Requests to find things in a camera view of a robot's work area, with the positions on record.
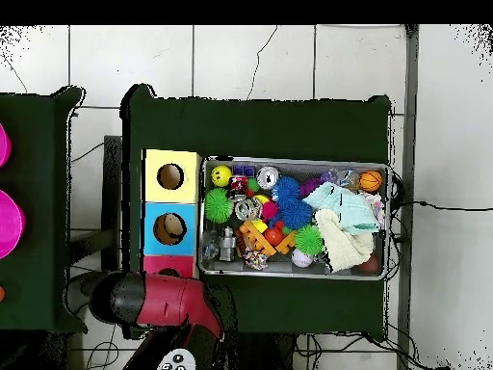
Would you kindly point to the small brown football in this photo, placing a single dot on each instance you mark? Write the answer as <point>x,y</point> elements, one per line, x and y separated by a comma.
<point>371,265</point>

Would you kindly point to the wooden box with three holes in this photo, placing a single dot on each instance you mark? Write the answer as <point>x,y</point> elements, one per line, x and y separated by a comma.
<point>169,223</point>

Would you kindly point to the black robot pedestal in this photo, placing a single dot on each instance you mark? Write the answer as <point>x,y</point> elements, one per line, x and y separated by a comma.
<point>266,354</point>

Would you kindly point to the green fuzzy toy with eyes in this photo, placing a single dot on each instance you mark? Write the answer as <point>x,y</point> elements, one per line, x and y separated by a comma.
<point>218,206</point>

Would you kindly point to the small orange basketball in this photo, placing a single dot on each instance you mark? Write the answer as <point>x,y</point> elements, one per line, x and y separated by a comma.
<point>370,181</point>

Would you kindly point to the black stand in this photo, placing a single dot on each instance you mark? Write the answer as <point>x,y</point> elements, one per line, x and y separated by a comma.
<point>112,200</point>

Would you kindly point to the green spiky ball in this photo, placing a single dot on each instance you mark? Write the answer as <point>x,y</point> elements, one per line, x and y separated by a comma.
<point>309,240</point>

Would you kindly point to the small white baseball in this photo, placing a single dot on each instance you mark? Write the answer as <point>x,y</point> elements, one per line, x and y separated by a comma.
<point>302,259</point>

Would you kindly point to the grey vertical pole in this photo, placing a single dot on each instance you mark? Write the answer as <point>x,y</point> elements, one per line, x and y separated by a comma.
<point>408,116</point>

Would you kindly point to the dark green table cloth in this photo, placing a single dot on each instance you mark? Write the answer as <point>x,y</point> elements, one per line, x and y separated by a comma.
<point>254,127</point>

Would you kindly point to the red spiky ball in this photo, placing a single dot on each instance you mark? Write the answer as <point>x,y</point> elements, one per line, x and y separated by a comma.
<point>269,210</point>

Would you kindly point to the clear shallow mesh bin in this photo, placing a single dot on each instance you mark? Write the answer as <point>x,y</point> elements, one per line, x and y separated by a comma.
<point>212,266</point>

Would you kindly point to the orange toy building block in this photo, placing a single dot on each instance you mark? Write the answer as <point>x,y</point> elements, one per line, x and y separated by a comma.
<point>256,239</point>

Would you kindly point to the silver drink can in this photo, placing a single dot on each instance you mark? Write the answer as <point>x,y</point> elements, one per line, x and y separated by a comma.
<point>267,178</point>

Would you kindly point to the mint green waffle cloth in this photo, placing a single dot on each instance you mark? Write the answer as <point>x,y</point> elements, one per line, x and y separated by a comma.
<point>343,206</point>

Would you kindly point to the dark green side table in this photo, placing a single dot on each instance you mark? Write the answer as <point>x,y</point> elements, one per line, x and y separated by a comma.
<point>46,200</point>

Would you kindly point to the pink round disc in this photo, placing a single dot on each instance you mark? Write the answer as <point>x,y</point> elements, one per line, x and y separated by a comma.
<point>8,223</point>
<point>3,145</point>

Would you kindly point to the yellow toy block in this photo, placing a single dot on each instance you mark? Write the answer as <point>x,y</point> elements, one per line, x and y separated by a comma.
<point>259,227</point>

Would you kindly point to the purple spiky ball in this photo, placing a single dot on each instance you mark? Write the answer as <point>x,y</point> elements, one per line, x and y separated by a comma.
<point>310,186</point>

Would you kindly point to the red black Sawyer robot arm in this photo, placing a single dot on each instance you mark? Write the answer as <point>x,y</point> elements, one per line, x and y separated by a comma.
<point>166,301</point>

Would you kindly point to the yellow smiley ball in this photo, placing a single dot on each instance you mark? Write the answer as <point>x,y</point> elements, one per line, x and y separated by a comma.
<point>221,176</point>

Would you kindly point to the small red ball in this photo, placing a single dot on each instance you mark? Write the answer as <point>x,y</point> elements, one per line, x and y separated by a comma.
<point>274,236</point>

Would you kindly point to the cream waffle cloth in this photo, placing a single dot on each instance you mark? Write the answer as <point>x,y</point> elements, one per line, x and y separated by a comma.
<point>344,247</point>

